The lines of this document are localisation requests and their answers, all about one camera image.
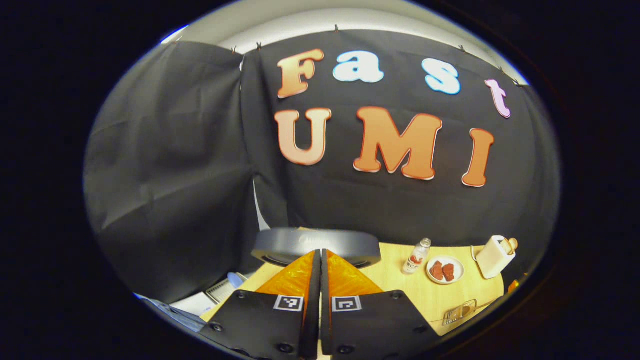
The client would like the clear drink bottle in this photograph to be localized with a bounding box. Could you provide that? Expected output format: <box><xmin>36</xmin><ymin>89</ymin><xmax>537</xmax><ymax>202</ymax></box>
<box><xmin>401</xmin><ymin>238</ymin><xmax>432</xmax><ymax>275</ymax></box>

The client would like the white round plate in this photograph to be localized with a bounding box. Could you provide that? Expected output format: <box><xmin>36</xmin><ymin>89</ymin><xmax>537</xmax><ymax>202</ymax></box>
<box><xmin>426</xmin><ymin>255</ymin><xmax>465</xmax><ymax>285</ymax></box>

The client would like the white paper sheet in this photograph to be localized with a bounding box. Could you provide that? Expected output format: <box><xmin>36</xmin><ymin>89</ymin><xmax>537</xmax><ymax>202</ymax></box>
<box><xmin>170</xmin><ymin>292</ymin><xmax>216</xmax><ymax>317</ymax></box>

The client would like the white toaster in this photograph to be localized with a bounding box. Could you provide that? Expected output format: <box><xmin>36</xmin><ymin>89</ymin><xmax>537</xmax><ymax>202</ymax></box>
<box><xmin>475</xmin><ymin>235</ymin><xmax>517</xmax><ymax>280</ymax></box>

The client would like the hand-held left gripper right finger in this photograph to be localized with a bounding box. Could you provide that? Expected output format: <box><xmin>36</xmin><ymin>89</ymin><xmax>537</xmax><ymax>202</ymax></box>
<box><xmin>321</xmin><ymin>248</ymin><xmax>443</xmax><ymax>360</ymax></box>

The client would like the black backdrop cloth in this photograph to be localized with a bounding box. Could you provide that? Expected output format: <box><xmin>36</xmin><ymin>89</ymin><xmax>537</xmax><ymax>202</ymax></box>
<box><xmin>84</xmin><ymin>29</ymin><xmax>561</xmax><ymax>306</ymax></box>

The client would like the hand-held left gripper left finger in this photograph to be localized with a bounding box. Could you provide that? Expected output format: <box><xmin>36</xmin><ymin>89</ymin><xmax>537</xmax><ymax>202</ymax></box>
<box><xmin>200</xmin><ymin>249</ymin><xmax>322</xmax><ymax>360</ymax></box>

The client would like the dark grey rice cooker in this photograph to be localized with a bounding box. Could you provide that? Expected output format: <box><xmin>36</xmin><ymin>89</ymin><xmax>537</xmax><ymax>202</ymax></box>
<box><xmin>251</xmin><ymin>227</ymin><xmax>382</xmax><ymax>269</ymax></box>

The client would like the row of backdrop clips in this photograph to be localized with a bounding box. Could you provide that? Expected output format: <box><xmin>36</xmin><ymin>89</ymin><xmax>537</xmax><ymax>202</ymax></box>
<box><xmin>230</xmin><ymin>24</ymin><xmax>523</xmax><ymax>87</ymax></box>

